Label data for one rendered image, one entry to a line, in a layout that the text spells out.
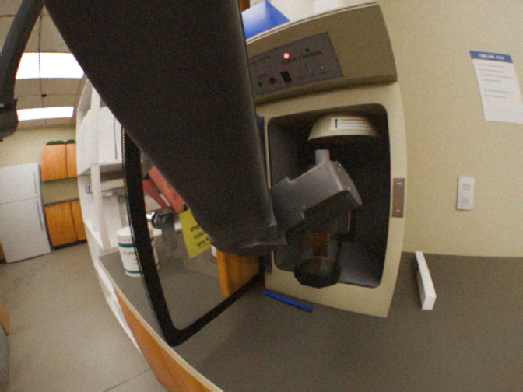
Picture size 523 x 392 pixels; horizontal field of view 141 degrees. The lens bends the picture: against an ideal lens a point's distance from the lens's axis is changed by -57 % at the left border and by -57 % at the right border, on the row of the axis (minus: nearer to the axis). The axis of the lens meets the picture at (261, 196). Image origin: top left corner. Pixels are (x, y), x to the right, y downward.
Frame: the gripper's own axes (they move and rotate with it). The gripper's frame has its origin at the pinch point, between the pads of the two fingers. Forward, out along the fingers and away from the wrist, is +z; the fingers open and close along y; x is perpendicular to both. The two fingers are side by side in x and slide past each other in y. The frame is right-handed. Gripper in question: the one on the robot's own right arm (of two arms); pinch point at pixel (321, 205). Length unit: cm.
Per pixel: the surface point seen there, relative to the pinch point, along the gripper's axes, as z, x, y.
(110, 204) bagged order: -1, 7, 124
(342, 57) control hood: -8.1, -26.0, -7.3
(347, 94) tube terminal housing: -2.0, -21.4, -6.5
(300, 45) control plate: -10.8, -28.5, -0.9
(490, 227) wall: 40, 11, -59
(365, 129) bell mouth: 2.4, -15.3, -8.9
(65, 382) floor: -75, 124, 126
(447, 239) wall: 42, 16, -40
